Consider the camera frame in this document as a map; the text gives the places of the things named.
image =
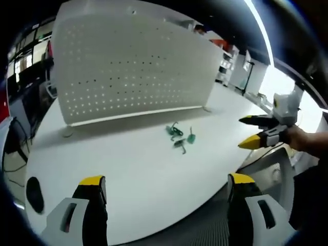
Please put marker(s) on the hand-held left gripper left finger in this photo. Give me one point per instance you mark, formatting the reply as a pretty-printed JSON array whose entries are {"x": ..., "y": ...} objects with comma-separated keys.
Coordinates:
[{"x": 84, "y": 220}]

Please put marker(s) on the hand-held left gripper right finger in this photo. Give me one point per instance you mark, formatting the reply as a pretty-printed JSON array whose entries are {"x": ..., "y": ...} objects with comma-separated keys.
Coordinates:
[{"x": 246, "y": 217}]

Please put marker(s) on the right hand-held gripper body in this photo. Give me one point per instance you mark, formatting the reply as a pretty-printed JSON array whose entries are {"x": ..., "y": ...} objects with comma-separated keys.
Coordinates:
[{"x": 285, "y": 109}]

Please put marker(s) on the green hook assembly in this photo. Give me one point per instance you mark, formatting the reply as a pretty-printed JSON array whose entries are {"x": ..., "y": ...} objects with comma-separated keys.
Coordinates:
[
  {"x": 180, "y": 144},
  {"x": 191, "y": 138},
  {"x": 173, "y": 130}
]

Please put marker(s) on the white perforated mounting plate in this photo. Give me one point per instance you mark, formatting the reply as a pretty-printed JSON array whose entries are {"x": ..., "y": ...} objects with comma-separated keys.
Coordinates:
[{"x": 133, "y": 66}]

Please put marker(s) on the person's right hand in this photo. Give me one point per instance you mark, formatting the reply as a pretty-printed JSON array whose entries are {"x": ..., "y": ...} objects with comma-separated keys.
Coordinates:
[{"x": 302, "y": 141}]

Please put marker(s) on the white chair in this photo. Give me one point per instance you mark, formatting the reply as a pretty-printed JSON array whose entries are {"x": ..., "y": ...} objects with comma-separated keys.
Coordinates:
[{"x": 275, "y": 174}]

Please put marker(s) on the black oval table grommet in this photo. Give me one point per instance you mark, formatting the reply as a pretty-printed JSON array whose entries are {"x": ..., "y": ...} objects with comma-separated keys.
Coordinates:
[{"x": 35, "y": 194}]

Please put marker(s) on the white shelf unit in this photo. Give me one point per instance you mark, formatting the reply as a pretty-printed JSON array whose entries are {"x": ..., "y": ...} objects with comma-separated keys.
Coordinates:
[{"x": 226, "y": 68}]

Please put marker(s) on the ceiling light strip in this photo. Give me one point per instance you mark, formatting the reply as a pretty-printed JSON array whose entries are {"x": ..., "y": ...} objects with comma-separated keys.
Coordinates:
[{"x": 264, "y": 33}]

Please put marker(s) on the dark monitor rack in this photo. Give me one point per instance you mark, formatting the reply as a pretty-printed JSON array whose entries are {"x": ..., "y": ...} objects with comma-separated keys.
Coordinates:
[{"x": 28, "y": 64}]

